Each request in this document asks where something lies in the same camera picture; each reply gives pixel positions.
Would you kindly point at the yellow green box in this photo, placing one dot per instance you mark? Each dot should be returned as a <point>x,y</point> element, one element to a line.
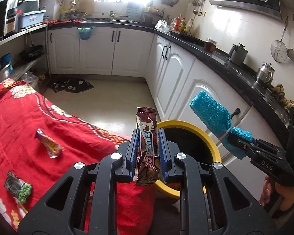
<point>68,14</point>

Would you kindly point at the yellow rimmed black bin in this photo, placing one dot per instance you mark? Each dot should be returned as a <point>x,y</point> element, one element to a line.
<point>183,123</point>

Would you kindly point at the metal ladle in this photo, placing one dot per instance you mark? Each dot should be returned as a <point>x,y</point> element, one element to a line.
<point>292,53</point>

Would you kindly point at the metal faucet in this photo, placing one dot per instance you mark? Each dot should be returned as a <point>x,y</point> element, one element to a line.
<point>74,1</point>

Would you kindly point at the black kitchen appliance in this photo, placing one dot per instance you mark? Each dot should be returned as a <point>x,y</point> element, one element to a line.
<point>14,12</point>

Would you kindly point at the black wok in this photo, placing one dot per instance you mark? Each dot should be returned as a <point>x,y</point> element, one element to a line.
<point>31,52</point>

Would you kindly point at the red floral blanket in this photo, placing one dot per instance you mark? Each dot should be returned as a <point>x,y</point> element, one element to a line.
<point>27,117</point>

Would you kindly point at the blue plastic crate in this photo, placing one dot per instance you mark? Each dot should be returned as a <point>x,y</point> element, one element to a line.
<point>30,19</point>

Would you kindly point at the metal utensil rack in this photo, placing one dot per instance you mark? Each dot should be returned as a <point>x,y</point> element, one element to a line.
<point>199,1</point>

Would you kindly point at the clear plastic bag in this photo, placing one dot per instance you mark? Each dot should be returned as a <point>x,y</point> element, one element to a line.
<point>162,25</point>
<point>29,77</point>

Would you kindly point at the grey blue box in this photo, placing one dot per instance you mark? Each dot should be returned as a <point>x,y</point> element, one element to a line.
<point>134,11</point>

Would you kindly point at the brown glass jar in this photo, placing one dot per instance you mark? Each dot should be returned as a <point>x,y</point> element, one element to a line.
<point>210,45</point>

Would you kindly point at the steel shelf rack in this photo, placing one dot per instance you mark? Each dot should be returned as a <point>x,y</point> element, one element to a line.
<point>34,27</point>

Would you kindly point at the brown knobbly roots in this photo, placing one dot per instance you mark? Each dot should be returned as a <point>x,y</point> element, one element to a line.
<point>283,95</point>

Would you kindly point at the person's right hand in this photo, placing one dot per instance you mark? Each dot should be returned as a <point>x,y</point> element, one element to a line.
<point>286,197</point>

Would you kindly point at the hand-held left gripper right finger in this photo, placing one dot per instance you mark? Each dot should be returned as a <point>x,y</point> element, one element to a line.
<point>163,151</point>

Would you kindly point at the black kitchen countertop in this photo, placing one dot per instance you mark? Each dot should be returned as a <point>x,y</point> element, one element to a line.
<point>220,61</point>

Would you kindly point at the purple orange snack wrapper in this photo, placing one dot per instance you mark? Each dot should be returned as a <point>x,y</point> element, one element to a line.
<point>50,145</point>

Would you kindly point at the dark floor mat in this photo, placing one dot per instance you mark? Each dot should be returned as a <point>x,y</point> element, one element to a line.
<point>73,84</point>

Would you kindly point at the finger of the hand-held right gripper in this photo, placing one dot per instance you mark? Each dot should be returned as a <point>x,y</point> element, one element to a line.
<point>272,148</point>
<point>254,151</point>

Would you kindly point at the grey kettle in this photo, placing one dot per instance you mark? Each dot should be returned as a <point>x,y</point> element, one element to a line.
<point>237,53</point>

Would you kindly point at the steel teapot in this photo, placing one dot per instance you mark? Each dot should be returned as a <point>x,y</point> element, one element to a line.
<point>264,74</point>

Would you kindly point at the blue container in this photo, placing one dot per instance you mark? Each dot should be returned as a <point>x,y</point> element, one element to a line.
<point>6,62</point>

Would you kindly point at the green pea snack packet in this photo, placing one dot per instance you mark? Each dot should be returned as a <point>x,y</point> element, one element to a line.
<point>24,193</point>

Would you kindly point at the brown chocolate bar wrapper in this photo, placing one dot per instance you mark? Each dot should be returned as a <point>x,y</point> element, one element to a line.
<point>147,127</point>

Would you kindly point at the blue sponge cloth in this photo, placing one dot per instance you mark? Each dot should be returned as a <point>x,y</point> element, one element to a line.
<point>208,107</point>

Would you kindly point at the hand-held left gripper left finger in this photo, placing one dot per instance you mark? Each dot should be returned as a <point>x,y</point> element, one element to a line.
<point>134,151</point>

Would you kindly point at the group of condiment bottles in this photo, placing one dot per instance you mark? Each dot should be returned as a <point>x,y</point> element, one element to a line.
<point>182,24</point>

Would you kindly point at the white kitchen cabinets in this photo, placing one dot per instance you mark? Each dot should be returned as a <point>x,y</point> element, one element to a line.
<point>98,51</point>

